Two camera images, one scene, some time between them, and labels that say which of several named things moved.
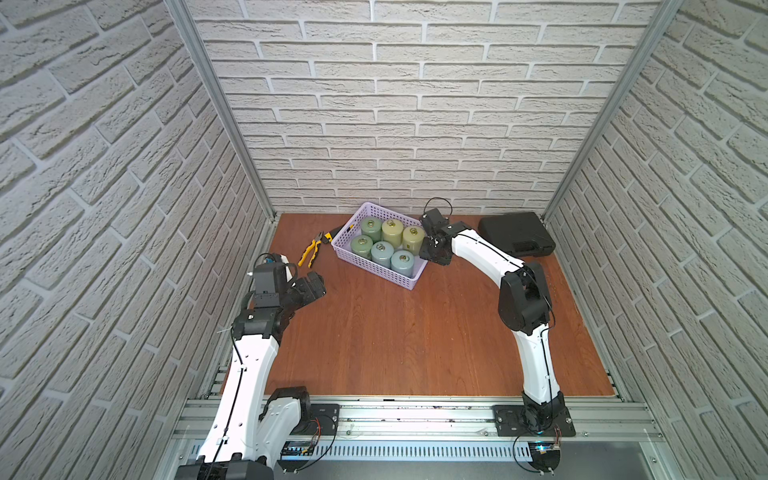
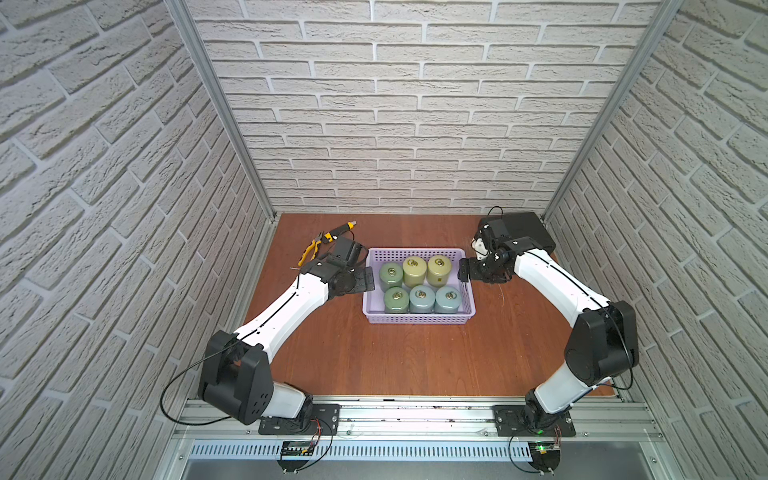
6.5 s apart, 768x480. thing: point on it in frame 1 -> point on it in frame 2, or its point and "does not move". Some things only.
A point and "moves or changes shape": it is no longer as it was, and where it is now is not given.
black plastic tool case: [521, 234] does not move
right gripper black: [425, 254] -> [473, 271]
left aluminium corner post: [190, 27] does not move
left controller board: [295, 454] does not move
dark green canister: [361, 245] moves or changes shape
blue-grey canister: [402, 262] -> [447, 300]
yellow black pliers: [316, 242] does not move
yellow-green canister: [413, 238] -> [438, 269]
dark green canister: [372, 227] -> [390, 275]
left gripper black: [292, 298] -> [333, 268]
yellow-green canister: [392, 232] -> [414, 269]
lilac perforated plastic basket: [353, 228] -> [374, 311]
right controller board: [545, 455] does not move
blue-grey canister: [381, 252] -> [422, 298]
